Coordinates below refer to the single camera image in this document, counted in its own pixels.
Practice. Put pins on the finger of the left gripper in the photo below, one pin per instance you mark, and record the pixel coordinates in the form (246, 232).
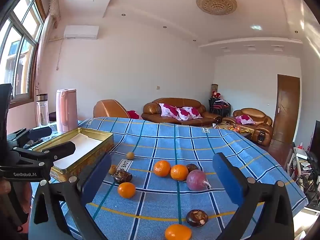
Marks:
(53, 151)
(23, 136)

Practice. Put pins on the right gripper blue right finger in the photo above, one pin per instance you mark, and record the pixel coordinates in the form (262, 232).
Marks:
(231, 178)

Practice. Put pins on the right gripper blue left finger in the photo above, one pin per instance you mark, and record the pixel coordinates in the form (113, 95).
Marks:
(91, 178)

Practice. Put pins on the small tan longan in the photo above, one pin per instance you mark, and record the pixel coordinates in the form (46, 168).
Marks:
(130, 155)
(112, 170)

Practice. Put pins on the dark mangosteen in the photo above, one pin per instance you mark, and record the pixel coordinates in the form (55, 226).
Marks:
(191, 167)
(196, 218)
(122, 176)

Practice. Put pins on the orange fruit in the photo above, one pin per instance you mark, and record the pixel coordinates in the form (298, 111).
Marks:
(179, 172)
(162, 168)
(126, 190)
(178, 232)

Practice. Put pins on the purple red onion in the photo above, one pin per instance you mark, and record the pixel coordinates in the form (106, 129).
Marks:
(197, 181)

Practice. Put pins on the dark mangosteen back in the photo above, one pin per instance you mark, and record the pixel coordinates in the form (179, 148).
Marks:
(191, 167)

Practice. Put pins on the dark mangosteen front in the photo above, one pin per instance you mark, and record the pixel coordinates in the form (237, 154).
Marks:
(196, 218)

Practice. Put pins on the orange fruit front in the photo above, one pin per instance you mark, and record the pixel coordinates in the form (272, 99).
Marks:
(178, 232)

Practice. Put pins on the person's left hand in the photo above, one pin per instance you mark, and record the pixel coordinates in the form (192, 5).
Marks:
(5, 187)

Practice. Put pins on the gold metal tin box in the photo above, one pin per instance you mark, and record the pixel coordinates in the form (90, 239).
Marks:
(89, 144)

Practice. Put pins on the clear glass water bottle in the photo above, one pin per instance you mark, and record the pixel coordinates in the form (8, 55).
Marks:
(42, 109)

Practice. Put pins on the pink electric kettle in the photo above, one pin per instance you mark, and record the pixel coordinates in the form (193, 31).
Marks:
(66, 110)

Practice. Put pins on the brown leather armchair left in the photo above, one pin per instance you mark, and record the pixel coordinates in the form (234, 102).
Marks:
(109, 108)

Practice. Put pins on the brown leather armchair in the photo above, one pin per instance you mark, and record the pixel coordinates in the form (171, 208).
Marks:
(261, 131)
(109, 108)

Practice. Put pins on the brown leather armchair right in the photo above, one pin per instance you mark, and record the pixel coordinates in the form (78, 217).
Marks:
(261, 131)

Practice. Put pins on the pink floral pillow armchair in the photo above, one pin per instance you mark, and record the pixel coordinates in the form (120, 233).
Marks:
(244, 120)

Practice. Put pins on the blue plaid tablecloth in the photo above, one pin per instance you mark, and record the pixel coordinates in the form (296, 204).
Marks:
(136, 179)

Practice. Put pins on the stacked dark chairs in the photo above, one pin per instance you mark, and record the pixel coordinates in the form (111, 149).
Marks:
(219, 106)

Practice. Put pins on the black television screen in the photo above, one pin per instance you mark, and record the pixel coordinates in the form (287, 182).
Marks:
(315, 143)

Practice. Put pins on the pink floral pillow right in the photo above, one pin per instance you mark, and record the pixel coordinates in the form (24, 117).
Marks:
(188, 113)

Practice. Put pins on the pink floral pillow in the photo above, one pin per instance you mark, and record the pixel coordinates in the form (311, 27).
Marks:
(169, 111)
(188, 113)

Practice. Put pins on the brown wooden door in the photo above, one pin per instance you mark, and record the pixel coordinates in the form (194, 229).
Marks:
(287, 108)

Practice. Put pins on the brown leather three-seat sofa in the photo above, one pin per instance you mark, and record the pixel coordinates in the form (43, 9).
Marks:
(152, 112)

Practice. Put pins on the pink floral pillow left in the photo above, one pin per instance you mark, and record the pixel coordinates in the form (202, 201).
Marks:
(169, 111)

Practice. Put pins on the pink curtain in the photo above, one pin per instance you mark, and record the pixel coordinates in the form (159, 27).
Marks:
(51, 21)

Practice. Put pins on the gold ceiling lamp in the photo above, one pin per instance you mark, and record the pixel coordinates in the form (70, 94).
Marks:
(217, 7)

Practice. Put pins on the window with frame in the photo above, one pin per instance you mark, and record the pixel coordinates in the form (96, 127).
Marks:
(19, 37)

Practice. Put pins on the white wall air conditioner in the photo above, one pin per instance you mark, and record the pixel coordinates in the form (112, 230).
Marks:
(81, 32)

